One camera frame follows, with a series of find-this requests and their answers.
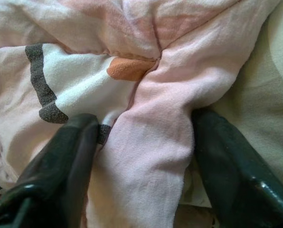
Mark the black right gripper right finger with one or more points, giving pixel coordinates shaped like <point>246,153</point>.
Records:
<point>231,166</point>

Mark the beige floral bed sheet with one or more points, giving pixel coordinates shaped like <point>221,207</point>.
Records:
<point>269,83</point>

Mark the pink cartoon blanket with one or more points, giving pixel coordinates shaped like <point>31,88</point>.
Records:
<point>155,118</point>

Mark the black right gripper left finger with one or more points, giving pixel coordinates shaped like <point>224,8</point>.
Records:
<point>49,166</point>

